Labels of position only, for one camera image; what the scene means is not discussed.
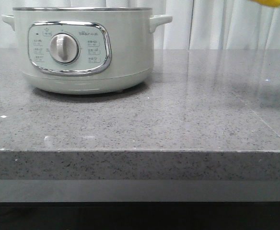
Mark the yellow corn cob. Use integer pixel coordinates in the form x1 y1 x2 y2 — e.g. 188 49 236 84
252 0 280 8

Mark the pale green electric cooking pot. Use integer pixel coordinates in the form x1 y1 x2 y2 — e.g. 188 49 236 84
2 7 173 95

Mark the white curtain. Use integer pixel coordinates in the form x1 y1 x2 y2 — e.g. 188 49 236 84
0 0 280 50

